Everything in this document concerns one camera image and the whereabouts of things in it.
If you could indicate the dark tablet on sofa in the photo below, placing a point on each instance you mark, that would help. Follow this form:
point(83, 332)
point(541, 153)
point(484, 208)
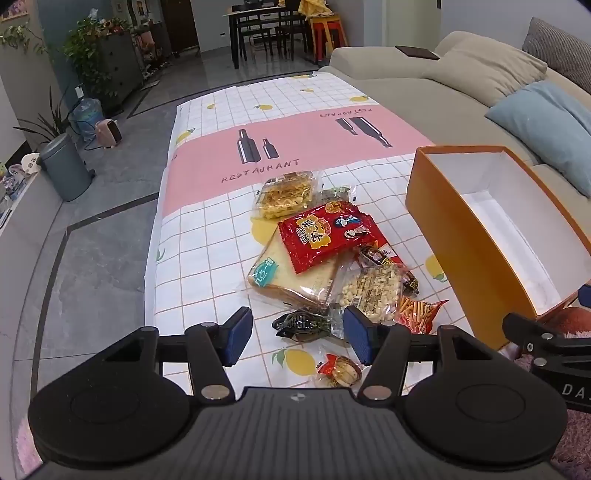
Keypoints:
point(418, 52)

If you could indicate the yellow cloth on chair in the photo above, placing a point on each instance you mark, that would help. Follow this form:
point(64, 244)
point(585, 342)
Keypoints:
point(314, 8)

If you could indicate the small cake snack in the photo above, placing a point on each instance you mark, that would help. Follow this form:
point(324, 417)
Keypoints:
point(337, 371)

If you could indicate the blue water jug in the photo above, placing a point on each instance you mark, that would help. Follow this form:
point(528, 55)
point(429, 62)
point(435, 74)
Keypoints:
point(84, 117)

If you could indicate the beige sofa cushion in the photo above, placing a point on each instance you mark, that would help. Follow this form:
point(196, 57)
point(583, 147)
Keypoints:
point(486, 70)

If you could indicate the packaged sliced bread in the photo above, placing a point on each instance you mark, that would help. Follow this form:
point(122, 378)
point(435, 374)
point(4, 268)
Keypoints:
point(272, 275)

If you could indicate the dark seaweed snack pack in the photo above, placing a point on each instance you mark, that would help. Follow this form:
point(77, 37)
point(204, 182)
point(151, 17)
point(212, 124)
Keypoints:
point(305, 326)

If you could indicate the yellow waffle snack pack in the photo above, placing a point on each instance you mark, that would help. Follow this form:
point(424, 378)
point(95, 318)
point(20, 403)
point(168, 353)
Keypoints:
point(286, 195)

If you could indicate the large red snack bag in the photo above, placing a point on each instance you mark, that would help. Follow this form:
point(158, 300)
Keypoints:
point(325, 231)

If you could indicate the beige sofa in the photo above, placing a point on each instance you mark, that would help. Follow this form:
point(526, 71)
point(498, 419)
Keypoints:
point(448, 105)

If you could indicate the shrimp stick snack bag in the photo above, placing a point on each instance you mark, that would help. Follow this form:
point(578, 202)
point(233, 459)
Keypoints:
point(418, 316)

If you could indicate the pink white checkered tablecloth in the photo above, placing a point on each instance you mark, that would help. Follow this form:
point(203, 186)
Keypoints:
point(207, 234)

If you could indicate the brown nut bar pack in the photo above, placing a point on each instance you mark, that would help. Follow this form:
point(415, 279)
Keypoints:
point(337, 193)

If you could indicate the small pink heater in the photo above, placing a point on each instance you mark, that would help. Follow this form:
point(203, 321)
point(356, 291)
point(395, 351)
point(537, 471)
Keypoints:
point(108, 134)

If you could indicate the leafy green houseplant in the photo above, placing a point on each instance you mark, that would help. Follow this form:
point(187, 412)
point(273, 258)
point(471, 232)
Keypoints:
point(82, 50)

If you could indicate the grey trash bin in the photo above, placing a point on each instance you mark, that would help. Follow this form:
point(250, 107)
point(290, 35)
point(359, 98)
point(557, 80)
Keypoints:
point(65, 168)

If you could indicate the puffed rice cake pack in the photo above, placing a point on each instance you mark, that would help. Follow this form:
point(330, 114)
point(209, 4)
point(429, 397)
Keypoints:
point(376, 291)

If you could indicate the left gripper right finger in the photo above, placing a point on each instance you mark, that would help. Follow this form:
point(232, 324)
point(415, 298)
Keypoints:
point(385, 349)

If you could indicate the spiky potted plant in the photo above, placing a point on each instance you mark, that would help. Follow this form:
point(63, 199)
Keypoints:
point(49, 128)

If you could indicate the light blue cushion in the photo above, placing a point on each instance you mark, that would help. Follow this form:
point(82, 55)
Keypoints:
point(553, 125)

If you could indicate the dark dining table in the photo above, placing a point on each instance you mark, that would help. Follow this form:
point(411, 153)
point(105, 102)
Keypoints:
point(276, 24)

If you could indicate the grey patterned cushion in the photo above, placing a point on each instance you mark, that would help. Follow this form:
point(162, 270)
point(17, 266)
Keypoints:
point(561, 51)

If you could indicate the orange stool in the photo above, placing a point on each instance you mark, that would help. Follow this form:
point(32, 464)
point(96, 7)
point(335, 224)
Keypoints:
point(328, 34)

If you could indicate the dark cabinet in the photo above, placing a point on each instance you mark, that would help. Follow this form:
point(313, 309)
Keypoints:
point(120, 64)

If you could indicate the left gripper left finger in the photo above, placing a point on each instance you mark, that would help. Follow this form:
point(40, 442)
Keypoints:
point(210, 348)

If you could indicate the orange cardboard box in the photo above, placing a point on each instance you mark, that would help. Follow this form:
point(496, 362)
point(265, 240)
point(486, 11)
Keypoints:
point(505, 242)

